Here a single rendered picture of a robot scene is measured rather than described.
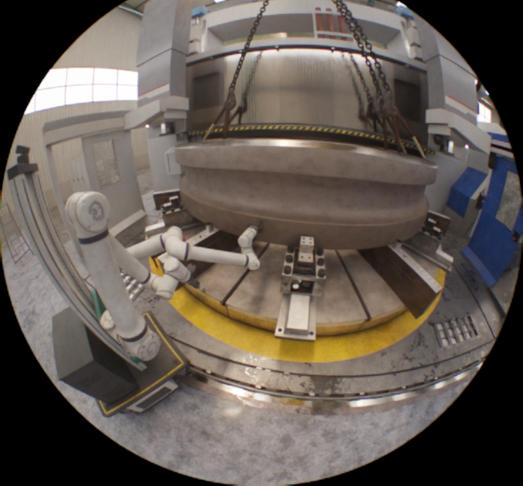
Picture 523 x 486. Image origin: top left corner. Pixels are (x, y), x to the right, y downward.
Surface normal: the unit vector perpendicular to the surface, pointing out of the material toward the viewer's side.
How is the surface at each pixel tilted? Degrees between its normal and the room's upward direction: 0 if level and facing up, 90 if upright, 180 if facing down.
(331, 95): 90
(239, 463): 0
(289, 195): 90
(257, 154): 90
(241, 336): 0
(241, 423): 0
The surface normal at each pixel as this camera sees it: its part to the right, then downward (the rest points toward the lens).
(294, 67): -0.24, 0.47
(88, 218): 0.95, 0.08
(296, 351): -0.01, -0.88
